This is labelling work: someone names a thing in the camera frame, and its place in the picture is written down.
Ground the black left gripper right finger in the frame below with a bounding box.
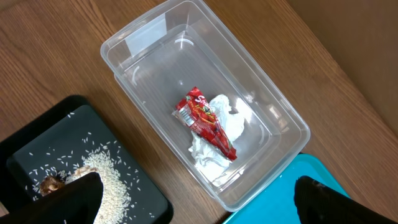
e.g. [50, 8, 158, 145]
[294, 175, 397, 224]

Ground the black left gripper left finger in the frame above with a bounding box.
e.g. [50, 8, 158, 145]
[1, 172, 103, 224]

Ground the white tissue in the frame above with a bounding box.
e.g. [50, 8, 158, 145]
[188, 95, 245, 187]

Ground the red snack wrapper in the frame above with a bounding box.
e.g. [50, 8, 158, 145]
[173, 87, 237, 161]

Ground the black waste tray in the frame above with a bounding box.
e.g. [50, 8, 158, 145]
[1, 95, 174, 223]

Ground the brown food scrap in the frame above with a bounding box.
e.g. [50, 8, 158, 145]
[40, 175, 65, 196]

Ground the pile of white rice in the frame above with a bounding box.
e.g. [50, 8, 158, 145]
[24, 111, 156, 224]

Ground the teal plastic tray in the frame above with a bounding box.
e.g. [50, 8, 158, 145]
[224, 154, 348, 224]

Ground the clear plastic bin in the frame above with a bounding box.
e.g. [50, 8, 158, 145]
[100, 1, 310, 212]

